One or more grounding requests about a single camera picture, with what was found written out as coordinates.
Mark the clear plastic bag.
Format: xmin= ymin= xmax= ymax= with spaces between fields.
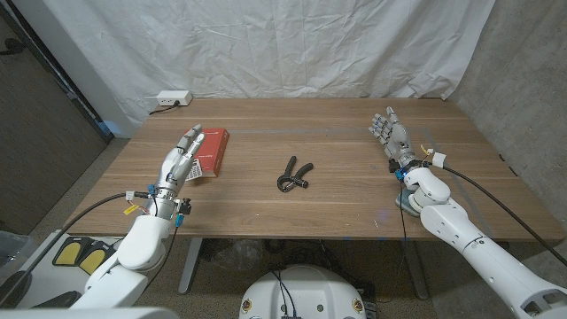
xmin=211 ymin=238 xmax=265 ymax=272

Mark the black door handle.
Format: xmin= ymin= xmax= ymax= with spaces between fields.
xmin=0 ymin=37 xmax=27 ymax=57

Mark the small white calculator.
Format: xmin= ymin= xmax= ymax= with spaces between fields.
xmin=184 ymin=158 xmax=204 ymax=182

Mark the yellow black foot pedal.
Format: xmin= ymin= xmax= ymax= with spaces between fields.
xmin=79 ymin=245 xmax=118 ymax=276
xmin=51 ymin=236 xmax=89 ymax=268

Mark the black cable tangle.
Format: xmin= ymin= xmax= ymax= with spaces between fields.
xmin=263 ymin=238 xmax=342 ymax=267

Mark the red hardcover book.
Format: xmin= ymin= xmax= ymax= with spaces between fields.
xmin=183 ymin=128 xmax=230 ymax=179

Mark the dark wooden door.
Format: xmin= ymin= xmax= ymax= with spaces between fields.
xmin=0 ymin=4 xmax=114 ymax=236

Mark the thin blue cable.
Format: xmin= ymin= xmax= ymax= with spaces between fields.
xmin=280 ymin=276 xmax=297 ymax=318

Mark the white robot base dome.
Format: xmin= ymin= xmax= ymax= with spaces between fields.
xmin=238 ymin=264 xmax=368 ymax=319

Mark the white power outlet box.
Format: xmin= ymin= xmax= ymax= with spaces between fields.
xmin=156 ymin=89 xmax=193 ymax=107

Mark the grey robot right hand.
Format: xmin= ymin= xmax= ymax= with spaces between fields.
xmin=368 ymin=105 xmax=420 ymax=172

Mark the white fabric backdrop sheet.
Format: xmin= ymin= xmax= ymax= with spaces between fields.
xmin=42 ymin=0 xmax=496 ymax=137

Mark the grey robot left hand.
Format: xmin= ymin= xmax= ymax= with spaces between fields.
xmin=156 ymin=123 xmax=207 ymax=199

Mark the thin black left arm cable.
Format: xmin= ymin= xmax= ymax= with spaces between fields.
xmin=144 ymin=219 xmax=181 ymax=292

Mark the teal grey block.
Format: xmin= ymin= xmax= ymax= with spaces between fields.
xmin=395 ymin=188 xmax=422 ymax=218

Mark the clear plastic bin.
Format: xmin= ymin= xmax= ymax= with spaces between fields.
xmin=0 ymin=230 xmax=36 ymax=272

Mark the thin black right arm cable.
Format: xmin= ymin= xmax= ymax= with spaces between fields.
xmin=384 ymin=177 xmax=408 ymax=307

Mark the white robot torso edge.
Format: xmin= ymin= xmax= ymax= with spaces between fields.
xmin=0 ymin=307 xmax=181 ymax=319

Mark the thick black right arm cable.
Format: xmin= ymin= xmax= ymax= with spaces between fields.
xmin=431 ymin=152 xmax=567 ymax=268

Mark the black hand grip strengthener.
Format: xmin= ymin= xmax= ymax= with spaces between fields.
xmin=276 ymin=155 xmax=315 ymax=193

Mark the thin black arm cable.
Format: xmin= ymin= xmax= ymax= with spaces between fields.
xmin=384 ymin=177 xmax=408 ymax=307
xmin=144 ymin=219 xmax=181 ymax=292

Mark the white pedal platform board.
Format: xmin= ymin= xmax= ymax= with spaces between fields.
xmin=15 ymin=229 xmax=129 ymax=310

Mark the black power cord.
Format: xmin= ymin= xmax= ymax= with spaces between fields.
xmin=148 ymin=101 xmax=181 ymax=116

